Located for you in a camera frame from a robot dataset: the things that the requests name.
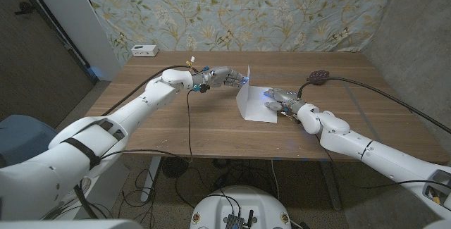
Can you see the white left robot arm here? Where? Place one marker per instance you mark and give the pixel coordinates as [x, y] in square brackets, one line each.
[141, 104]

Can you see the blue plastic bin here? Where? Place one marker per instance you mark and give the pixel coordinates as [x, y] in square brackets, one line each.
[21, 137]

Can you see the grey table leg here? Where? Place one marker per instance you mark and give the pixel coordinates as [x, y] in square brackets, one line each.
[331, 186]

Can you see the purple toy grapes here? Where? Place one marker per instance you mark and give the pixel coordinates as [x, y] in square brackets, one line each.
[319, 77]

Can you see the white paper sheet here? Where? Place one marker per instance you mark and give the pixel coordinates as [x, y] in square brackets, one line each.
[255, 109]

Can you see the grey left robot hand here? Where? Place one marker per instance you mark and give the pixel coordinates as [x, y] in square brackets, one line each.
[218, 77]

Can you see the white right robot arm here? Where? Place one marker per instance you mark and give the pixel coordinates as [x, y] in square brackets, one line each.
[352, 141]

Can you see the grey finned torso module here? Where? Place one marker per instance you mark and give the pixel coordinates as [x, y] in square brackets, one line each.
[233, 222]

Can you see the floral printed backdrop cloth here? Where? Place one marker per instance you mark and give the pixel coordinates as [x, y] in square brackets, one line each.
[246, 10]

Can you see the white power strip box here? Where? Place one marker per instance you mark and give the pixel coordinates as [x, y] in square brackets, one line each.
[144, 50]

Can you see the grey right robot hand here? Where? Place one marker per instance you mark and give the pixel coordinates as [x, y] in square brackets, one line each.
[287, 99]

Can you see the black antenna stub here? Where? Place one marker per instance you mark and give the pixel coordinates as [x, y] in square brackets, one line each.
[250, 218]

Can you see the white table leg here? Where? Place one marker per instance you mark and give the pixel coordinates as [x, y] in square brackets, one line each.
[152, 176]

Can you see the white cabinet panel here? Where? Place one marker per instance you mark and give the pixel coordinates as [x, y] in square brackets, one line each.
[77, 21]

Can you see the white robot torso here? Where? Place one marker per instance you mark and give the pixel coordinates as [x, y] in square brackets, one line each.
[218, 208]

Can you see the black round fan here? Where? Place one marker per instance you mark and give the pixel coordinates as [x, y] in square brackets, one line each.
[175, 167]

